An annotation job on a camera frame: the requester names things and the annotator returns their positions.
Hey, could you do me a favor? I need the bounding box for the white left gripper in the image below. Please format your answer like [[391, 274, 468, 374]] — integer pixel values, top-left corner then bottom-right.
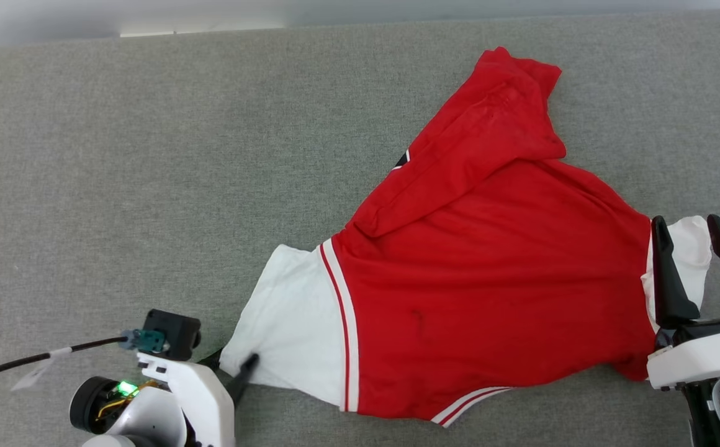
[[137, 349, 260, 447]]

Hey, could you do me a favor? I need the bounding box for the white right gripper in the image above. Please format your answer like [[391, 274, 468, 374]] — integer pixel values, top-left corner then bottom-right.
[[647, 214, 720, 392]]

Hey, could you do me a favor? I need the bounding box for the grey fabric sofa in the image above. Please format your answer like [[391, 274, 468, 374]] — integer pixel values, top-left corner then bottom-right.
[[0, 9, 720, 447]]

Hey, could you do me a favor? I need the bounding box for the red white basketball jersey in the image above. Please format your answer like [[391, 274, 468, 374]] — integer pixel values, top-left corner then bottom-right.
[[219, 47, 713, 429]]

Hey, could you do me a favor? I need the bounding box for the white cable tag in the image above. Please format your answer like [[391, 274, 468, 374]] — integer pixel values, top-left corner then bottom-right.
[[11, 348, 74, 393]]

